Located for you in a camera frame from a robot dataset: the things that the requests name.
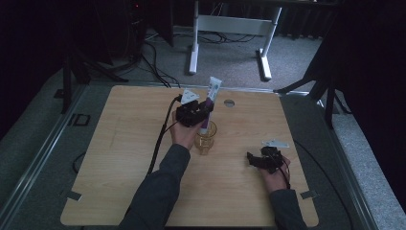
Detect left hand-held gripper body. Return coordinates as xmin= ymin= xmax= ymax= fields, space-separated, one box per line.
xmin=174 ymin=88 xmax=209 ymax=128

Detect white and purple toothpaste tube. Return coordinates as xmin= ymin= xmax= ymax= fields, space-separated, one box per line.
xmin=198 ymin=76 xmax=223 ymax=135

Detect thick black gripper cable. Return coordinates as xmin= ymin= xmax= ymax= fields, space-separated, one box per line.
xmin=146 ymin=95 xmax=184 ymax=176

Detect white metal table frame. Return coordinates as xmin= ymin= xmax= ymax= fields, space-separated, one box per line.
xmin=188 ymin=0 xmax=283 ymax=81

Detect black floor cables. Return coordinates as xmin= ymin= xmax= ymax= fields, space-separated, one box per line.
xmin=139 ymin=30 xmax=182 ymax=89

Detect long thin black cable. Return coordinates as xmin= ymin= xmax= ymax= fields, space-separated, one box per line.
xmin=292 ymin=139 xmax=355 ymax=230

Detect black tripod stand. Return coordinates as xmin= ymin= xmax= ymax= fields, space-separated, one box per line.
xmin=273 ymin=60 xmax=352 ymax=130
xmin=53 ymin=44 xmax=130 ymax=115

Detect amber transparent cup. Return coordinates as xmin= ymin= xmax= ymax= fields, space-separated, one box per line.
xmin=194 ymin=120 xmax=218 ymax=156

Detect grey tape strip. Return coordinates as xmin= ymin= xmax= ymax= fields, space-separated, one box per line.
xmin=300 ymin=190 xmax=320 ymax=200
xmin=64 ymin=190 xmax=83 ymax=202

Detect person's left hand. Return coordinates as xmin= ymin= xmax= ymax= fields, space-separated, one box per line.
xmin=169 ymin=110 xmax=201 ymax=151

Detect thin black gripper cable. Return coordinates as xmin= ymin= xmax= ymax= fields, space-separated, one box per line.
xmin=278 ymin=161 xmax=292 ymax=190

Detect person's right hand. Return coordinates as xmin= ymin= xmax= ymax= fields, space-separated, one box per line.
xmin=259 ymin=155 xmax=292 ymax=195

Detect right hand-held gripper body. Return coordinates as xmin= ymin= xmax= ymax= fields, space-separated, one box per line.
xmin=257 ymin=138 xmax=290 ymax=175

